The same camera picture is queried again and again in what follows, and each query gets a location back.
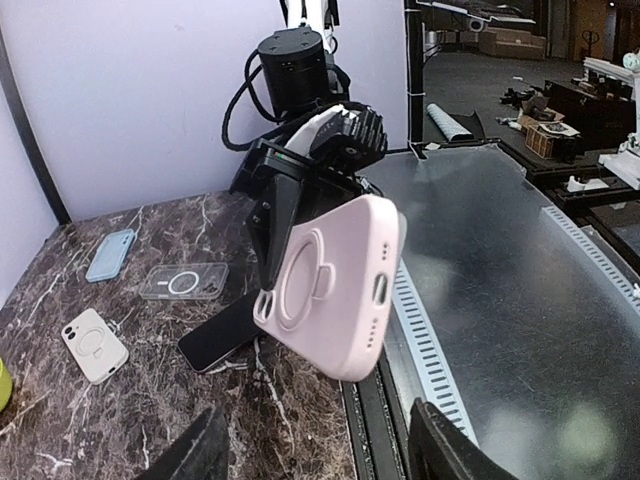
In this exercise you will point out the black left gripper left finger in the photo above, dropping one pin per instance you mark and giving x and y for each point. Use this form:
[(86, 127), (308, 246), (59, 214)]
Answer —
[(200, 452)]

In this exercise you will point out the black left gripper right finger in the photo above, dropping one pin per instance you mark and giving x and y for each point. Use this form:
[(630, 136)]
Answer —
[(438, 450)]

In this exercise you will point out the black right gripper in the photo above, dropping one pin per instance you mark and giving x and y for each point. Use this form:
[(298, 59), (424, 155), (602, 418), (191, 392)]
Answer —
[(275, 178)]

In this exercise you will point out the pink phone case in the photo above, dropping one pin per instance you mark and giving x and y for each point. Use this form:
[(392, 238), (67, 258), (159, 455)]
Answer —
[(332, 298)]

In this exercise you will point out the black smartphone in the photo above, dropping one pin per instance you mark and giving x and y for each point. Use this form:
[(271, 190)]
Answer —
[(221, 335)]

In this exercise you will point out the clear purple phone case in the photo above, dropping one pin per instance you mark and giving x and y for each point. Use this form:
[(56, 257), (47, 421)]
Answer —
[(200, 281)]

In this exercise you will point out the light blue phone case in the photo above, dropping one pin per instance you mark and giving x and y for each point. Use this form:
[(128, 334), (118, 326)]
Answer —
[(110, 256)]

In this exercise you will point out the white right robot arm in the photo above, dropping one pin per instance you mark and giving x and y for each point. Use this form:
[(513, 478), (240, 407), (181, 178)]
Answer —
[(292, 74)]

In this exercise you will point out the beige phone case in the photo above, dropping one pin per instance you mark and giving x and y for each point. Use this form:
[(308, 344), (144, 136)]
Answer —
[(94, 346)]

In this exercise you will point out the lime green bowl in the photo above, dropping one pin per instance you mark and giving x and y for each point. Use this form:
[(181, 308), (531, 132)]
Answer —
[(6, 385)]

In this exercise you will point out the cardboard box with parts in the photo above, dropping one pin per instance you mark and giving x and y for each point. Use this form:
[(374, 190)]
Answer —
[(553, 140)]

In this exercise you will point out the black front table rail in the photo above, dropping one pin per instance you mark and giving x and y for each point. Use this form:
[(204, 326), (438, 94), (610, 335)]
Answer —
[(378, 411)]

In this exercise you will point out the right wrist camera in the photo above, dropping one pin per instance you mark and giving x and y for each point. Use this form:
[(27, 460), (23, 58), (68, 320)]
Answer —
[(342, 139)]

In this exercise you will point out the black front corner post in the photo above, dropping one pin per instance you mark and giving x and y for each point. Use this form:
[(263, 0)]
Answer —
[(415, 80)]

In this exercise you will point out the black left frame post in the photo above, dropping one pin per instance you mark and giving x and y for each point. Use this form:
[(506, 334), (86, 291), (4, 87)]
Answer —
[(31, 147)]

